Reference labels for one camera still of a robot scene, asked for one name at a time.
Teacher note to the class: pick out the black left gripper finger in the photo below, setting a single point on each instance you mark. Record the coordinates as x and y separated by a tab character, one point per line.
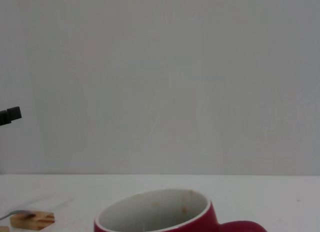
11	114

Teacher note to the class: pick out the red ceramic cup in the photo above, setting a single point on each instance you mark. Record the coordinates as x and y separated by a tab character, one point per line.
215	217

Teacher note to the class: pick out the wooden block with orange stain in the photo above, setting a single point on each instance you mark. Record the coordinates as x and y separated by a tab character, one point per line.
32	222

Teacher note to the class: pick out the plain notched wooden block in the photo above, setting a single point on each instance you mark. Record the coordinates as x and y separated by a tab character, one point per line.
3	229

